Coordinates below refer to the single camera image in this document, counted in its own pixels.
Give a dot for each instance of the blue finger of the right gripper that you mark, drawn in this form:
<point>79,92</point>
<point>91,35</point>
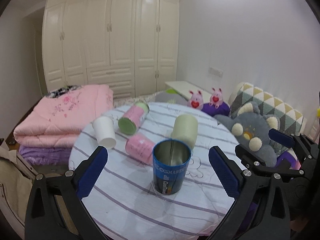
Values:
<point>248,159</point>
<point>281,138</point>

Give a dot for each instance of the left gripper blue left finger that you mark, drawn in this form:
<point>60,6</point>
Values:
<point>87,173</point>

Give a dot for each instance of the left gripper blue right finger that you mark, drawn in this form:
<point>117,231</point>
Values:
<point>227,171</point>

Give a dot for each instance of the blue black metal cup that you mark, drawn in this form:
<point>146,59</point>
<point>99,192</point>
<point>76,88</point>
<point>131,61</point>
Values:
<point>170,159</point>

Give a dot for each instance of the white paper cup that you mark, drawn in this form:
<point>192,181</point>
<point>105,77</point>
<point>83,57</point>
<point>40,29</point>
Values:
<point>104,132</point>

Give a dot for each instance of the pale green frosted cup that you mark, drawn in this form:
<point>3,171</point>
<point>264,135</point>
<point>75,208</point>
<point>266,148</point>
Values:
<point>186,130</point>

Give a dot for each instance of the small pink plastic cup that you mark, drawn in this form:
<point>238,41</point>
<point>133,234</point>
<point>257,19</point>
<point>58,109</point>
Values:
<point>140,148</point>

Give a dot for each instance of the triangle patterned quilted pillow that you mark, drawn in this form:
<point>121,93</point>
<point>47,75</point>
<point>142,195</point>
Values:
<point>291,120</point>

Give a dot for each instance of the pink pillow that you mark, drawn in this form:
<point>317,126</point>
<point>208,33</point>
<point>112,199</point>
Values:
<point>296,165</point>

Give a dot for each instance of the grey cat plush toy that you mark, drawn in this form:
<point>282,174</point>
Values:
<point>251,129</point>

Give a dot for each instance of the folded purple blanket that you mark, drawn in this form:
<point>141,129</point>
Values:
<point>45,156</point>

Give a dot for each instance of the purple round cushion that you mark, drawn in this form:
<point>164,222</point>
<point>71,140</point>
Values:
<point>223,109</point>

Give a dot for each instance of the beige jacket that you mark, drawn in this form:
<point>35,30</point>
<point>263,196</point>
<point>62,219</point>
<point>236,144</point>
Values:
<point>15,186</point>

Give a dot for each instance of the folded pink quilt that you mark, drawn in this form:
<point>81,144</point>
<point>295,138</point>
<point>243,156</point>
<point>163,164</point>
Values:
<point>57,122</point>

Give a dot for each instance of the right pink bunny plush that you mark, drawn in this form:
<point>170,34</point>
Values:
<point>216,98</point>

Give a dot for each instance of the pink bunny plush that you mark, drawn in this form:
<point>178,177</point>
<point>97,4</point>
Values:
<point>196,101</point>
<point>216,98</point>

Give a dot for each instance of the striped white quilted table cover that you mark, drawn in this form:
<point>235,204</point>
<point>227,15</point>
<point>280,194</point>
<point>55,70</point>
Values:
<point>125,204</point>

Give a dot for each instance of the pink green lidded jar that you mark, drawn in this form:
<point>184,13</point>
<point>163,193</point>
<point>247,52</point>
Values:
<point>133,119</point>

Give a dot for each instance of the left pink bunny plush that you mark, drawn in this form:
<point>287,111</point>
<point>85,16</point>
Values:
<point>196,101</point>

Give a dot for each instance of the black white patterned cloth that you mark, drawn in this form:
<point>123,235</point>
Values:
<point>61,91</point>

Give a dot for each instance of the white bedside table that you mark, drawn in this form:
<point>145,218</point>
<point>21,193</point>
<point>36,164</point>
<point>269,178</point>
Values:
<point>183,88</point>

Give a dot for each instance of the grey green embroidered cushion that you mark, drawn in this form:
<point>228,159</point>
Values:
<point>172,98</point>

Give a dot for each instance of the cream white wardrobe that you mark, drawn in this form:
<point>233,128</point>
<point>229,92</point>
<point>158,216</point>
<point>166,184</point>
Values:
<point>130,45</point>

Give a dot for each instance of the white wall switch panel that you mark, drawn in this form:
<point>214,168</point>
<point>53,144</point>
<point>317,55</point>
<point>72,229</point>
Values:
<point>215,72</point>

